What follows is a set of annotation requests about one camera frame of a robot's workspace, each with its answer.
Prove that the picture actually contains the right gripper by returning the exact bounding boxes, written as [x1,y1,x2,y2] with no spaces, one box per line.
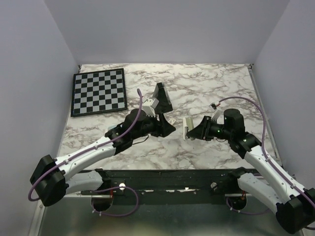
[187,115,233,141]

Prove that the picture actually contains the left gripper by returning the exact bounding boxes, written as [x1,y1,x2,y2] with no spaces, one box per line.
[131,111,176,141]

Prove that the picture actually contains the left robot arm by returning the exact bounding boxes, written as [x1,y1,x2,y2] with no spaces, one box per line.
[28,83,176,207]

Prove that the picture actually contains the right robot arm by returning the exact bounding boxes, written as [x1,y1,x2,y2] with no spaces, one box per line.
[183,109,315,234]

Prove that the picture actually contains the small staple box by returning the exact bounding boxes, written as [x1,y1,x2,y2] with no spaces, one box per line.
[169,118,176,124]

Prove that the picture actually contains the black wedge stand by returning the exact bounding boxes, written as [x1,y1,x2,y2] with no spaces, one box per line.
[152,82,173,114]

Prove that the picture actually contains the black white chessboard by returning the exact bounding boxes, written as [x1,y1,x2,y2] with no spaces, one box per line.
[70,68,127,118]

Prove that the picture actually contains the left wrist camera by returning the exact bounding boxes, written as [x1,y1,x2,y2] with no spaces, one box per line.
[142,98,159,117]

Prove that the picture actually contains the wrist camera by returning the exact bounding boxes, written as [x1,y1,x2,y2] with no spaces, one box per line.
[142,98,159,117]
[210,101,223,121]

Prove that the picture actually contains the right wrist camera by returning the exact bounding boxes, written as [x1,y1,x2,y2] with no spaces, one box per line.
[210,101,223,121]

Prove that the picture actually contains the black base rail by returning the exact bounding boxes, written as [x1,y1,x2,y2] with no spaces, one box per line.
[81,168,261,206]

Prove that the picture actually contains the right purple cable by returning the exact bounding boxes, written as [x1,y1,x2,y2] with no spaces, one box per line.
[216,96,315,217]

